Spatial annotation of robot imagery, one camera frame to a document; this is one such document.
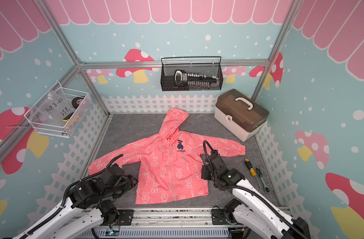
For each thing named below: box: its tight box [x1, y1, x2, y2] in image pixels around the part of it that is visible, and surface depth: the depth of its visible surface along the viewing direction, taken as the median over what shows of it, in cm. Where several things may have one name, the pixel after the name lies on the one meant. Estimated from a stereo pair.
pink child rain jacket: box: [88, 107, 246, 205], surface depth 94 cm
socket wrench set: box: [174, 69, 220, 89], surface depth 91 cm
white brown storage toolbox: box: [213, 88, 270, 142], surface depth 99 cm
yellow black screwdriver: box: [244, 158, 262, 189], surface depth 93 cm
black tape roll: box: [71, 96, 85, 110], surface depth 82 cm
